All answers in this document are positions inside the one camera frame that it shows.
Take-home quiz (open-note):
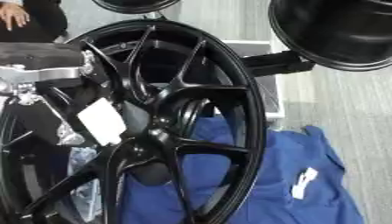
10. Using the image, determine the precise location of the clear plastic bag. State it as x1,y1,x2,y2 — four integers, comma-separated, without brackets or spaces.
67,146,106,223

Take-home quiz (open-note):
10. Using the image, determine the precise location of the person's hand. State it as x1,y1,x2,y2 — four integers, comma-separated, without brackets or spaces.
0,2,32,32

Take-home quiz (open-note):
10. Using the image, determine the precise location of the large black round wheel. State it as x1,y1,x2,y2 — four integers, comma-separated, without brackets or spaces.
266,0,392,73

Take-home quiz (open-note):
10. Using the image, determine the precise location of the person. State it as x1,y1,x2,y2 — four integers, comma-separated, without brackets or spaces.
0,0,69,44

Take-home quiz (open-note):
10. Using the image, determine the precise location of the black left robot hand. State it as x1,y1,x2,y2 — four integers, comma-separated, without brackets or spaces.
33,78,155,147

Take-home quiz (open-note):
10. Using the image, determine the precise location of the black spoked wheel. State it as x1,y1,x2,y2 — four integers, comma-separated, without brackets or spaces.
0,18,269,224

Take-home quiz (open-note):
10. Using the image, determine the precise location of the black stand bracket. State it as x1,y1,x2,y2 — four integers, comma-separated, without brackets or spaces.
240,50,318,78

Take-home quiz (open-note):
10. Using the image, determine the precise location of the small black round wheel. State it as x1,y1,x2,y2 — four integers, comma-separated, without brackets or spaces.
90,0,183,15

